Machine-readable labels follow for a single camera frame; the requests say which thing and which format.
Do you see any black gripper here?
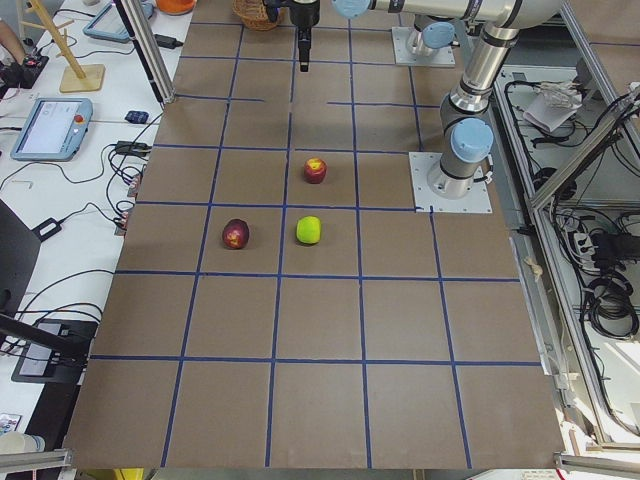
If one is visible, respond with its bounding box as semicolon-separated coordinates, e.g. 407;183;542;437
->
291;0;320;73

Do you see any red yellow apple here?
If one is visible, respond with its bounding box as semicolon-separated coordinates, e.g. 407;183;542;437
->
303;157;328;184

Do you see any green apple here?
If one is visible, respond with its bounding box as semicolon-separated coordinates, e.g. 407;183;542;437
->
296;215;322;245

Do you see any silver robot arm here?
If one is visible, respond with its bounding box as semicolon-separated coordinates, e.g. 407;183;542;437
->
267;1;455;72
333;1;562;199

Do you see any woven wicker basket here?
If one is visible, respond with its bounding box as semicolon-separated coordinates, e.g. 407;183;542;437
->
232;0;284;31

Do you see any black power adapter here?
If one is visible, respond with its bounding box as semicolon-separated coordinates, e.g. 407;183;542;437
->
154;34;184;49

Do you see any orange bucket with lid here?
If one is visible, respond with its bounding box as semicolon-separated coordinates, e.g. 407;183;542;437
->
156;0;196;15

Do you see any small blue device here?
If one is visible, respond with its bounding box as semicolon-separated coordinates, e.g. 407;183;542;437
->
124;110;149;124

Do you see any far blue teach pendant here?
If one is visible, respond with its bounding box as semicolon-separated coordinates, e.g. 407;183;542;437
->
83;2;130;43

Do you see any blue teach pendant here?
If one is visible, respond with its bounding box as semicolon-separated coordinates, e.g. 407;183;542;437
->
10;98;93;162
83;2;130;43

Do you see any wooden stand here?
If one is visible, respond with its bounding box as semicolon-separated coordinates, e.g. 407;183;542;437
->
25;0;106;94

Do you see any dark red apple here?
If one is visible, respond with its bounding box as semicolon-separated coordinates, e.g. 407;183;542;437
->
221;219;250;250

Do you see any near blue teach pendant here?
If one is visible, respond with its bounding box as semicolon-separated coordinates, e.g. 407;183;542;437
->
10;98;93;162

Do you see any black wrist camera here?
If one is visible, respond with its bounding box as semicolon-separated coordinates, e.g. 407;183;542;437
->
263;0;283;23

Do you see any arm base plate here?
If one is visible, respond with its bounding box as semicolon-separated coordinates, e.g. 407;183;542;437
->
408;152;493;214
391;27;456;68

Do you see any aluminium frame post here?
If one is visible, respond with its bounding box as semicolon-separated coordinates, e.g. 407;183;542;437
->
115;0;175;105

